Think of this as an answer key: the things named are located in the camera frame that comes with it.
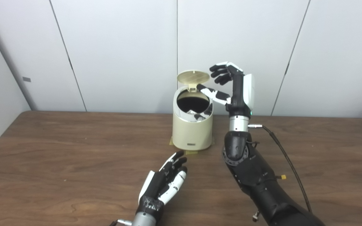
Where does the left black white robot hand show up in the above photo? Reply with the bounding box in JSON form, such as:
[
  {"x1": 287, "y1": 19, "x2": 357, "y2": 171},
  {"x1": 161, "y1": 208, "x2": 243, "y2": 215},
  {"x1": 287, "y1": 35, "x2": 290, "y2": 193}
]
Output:
[{"x1": 136, "y1": 150, "x2": 188, "y2": 217}]

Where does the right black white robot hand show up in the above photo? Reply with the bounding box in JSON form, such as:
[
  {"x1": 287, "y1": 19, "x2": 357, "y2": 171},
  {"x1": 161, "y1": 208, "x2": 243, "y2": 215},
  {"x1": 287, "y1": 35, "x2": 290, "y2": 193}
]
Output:
[{"x1": 197, "y1": 62, "x2": 255, "y2": 118}]

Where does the cream round bin lid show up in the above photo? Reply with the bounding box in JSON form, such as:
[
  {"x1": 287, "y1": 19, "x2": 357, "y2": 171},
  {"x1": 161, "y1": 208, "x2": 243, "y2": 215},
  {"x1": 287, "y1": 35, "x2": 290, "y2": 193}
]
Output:
[{"x1": 177, "y1": 70, "x2": 210, "y2": 92}]

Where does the cream-colored bin body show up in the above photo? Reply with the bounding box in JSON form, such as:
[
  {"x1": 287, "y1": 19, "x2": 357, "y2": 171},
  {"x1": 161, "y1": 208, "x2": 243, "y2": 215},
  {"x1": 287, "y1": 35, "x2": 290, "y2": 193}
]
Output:
[{"x1": 172, "y1": 88, "x2": 214, "y2": 151}]

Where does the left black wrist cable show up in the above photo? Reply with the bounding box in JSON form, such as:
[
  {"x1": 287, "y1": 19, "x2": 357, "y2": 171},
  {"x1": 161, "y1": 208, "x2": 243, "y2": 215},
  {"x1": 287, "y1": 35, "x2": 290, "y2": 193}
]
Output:
[{"x1": 109, "y1": 219, "x2": 133, "y2": 226}]

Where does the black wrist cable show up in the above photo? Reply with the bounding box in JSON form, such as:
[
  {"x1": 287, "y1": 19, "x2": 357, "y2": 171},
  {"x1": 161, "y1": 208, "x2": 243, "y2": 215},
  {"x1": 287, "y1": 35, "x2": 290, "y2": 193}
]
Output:
[
  {"x1": 109, "y1": 219, "x2": 133, "y2": 226},
  {"x1": 248, "y1": 124, "x2": 312, "y2": 213}
]

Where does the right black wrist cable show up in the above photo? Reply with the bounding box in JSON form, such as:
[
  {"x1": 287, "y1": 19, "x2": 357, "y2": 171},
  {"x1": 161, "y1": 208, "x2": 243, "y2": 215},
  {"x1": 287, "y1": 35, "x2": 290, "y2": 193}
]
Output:
[{"x1": 248, "y1": 124, "x2": 312, "y2": 213}]

